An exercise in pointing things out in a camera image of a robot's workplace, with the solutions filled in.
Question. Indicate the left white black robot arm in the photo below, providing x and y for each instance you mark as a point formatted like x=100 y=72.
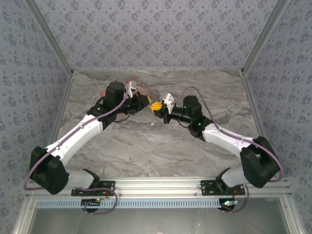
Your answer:
x=80 y=131

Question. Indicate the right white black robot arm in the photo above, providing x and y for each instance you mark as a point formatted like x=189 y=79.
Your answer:
x=224 y=139

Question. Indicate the right small circuit board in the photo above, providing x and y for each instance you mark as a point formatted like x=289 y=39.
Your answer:
x=229 y=204

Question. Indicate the small circuit board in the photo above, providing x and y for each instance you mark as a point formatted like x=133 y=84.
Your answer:
x=91 y=202
x=229 y=204

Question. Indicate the left small circuit board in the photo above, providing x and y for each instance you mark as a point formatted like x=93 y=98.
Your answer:
x=91 y=202

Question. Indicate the aluminium table side rail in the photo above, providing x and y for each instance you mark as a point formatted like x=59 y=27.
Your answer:
x=64 y=104
x=252 y=104

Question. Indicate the aluminium mounting rail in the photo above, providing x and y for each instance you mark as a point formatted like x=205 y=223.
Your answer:
x=158 y=185

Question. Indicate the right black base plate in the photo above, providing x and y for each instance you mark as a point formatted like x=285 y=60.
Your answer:
x=209 y=189

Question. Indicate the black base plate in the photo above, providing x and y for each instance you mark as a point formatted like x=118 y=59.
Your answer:
x=209 y=189
x=107 y=189

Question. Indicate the aluminium frame post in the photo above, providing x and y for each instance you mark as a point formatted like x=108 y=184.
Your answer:
x=265 y=36
x=48 y=36

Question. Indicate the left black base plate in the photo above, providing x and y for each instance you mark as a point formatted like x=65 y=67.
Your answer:
x=107 y=189

